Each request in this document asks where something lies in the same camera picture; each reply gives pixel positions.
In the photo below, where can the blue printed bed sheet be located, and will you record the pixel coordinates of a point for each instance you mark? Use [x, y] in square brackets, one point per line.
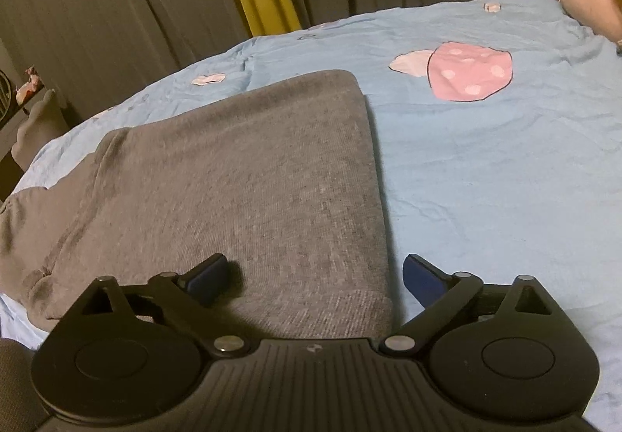
[486, 169]

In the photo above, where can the gray pants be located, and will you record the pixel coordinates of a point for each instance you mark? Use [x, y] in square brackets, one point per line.
[218, 179]

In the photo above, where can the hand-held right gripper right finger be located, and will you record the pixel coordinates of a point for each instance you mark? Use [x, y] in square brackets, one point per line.
[423, 280]

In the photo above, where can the person's gray clothing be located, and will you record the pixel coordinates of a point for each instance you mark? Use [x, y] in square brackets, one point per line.
[17, 388]

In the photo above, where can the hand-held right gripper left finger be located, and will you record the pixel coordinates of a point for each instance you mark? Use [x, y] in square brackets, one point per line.
[209, 277]

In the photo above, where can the small pink toy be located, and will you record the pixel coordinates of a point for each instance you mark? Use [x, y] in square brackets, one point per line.
[28, 84]

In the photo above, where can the gray plush toy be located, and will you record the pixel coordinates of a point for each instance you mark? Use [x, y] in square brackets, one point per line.
[36, 130]

